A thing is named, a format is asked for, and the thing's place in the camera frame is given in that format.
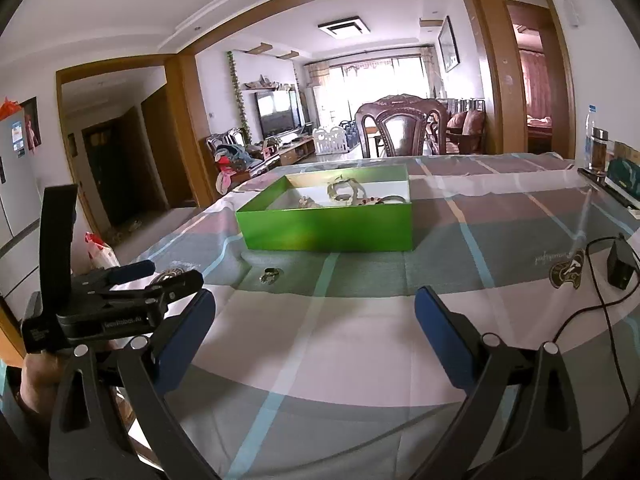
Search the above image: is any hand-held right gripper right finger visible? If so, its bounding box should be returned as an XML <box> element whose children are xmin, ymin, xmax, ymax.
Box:
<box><xmin>410</xmin><ymin>285</ymin><xmax>601</xmax><ymax>480</ymax></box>

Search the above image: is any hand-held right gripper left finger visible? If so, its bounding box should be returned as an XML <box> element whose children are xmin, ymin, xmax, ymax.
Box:
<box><xmin>47</xmin><ymin>287</ymin><xmax>221</xmax><ymax>480</ymax></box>

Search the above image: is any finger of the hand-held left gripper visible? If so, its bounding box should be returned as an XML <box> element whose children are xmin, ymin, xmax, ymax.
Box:
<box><xmin>106</xmin><ymin>259</ymin><xmax>157</xmax><ymax>287</ymax></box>
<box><xmin>144</xmin><ymin>270</ymin><xmax>205</xmax><ymax>307</ymax></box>

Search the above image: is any green cardboard box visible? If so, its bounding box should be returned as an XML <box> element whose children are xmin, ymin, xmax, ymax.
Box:
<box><xmin>235</xmin><ymin>164</ymin><xmax>415</xmax><ymax>252</ymax></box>

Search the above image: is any person's left hand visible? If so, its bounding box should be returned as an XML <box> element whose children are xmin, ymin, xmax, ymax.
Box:
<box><xmin>20</xmin><ymin>352</ymin><xmax>66</xmax><ymax>413</ymax></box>

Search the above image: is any red and white bag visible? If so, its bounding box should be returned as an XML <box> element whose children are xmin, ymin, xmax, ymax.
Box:
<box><xmin>84</xmin><ymin>231</ymin><xmax>121</xmax><ymax>271</ymax></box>

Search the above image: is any plaid tablecloth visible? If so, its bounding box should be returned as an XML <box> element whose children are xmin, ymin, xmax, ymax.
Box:
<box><xmin>115</xmin><ymin>152</ymin><xmax>640</xmax><ymax>480</ymax></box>

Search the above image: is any dark wooden door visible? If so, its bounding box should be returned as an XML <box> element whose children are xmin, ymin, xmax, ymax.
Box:
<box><xmin>82</xmin><ymin>117</ymin><xmax>136</xmax><ymax>226</ymax></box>

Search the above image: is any white refrigerator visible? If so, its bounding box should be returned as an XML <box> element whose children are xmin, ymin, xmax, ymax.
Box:
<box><xmin>0</xmin><ymin>105</ymin><xmax>46</xmax><ymax>301</ymax></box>

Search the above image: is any wooden bench with clothes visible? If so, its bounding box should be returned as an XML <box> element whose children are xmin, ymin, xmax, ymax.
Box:
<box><xmin>206</xmin><ymin>130</ymin><xmax>281</xmax><ymax>193</ymax></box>

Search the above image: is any wooden television cabinet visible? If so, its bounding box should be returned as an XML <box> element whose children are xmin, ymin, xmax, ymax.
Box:
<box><xmin>277</xmin><ymin>137</ymin><xmax>316</xmax><ymax>166</ymax></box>

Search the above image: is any flat screen television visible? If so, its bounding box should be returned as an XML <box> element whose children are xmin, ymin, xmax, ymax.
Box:
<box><xmin>255</xmin><ymin>90</ymin><xmax>303</xmax><ymax>137</ymax></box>

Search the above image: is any green ivy garland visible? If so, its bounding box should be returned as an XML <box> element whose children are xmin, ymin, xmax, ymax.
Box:
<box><xmin>227</xmin><ymin>50</ymin><xmax>253</xmax><ymax>143</ymax></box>

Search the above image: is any cushioned wooden sofa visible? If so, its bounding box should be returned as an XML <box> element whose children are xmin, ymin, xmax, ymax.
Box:
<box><xmin>447</xmin><ymin>109</ymin><xmax>486</xmax><ymax>155</ymax></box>

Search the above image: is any carved wooden chair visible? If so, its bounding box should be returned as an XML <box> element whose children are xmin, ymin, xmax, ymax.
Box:
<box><xmin>355</xmin><ymin>94</ymin><xmax>451</xmax><ymax>158</ymax></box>

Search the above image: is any white baby fence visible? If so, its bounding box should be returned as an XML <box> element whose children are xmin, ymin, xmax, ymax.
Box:
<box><xmin>312</xmin><ymin>126</ymin><xmax>348</xmax><ymax>153</ymax></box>

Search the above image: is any glass jar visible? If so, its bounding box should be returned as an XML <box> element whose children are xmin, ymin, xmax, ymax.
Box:
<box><xmin>589</xmin><ymin>129</ymin><xmax>610</xmax><ymax>175</ymax></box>

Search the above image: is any dark green box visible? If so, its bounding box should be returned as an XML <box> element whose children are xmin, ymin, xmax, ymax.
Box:
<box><xmin>602</xmin><ymin>157</ymin><xmax>640</xmax><ymax>201</ymax></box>

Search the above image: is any clear water bottle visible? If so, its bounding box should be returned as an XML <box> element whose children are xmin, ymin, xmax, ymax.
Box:
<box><xmin>584</xmin><ymin>104</ymin><xmax>598</xmax><ymax>166</ymax></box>

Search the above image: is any rectangular ceiling light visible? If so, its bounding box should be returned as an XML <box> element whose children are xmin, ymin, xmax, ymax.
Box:
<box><xmin>317</xmin><ymin>19</ymin><xmax>370</xmax><ymax>37</ymax></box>

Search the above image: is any thin silver bracelet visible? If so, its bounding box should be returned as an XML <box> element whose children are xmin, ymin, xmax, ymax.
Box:
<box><xmin>345</xmin><ymin>176</ymin><xmax>370</xmax><ymax>205</ymax></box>

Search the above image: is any black power adapter with cable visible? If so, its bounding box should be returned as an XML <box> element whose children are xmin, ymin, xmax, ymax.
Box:
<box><xmin>522</xmin><ymin>234</ymin><xmax>640</xmax><ymax>413</ymax></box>

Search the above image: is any white bead bracelet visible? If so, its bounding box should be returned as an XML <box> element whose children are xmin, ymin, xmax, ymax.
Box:
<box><xmin>327</xmin><ymin>180</ymin><xmax>357</xmax><ymax>205</ymax></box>

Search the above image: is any wall poster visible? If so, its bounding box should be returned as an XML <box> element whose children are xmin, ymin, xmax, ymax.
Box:
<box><xmin>20</xmin><ymin>97</ymin><xmax>41</xmax><ymax>153</ymax></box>

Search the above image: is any framed wall picture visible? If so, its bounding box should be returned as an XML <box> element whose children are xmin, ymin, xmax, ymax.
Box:
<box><xmin>437</xmin><ymin>16</ymin><xmax>460</xmax><ymax>72</ymax></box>

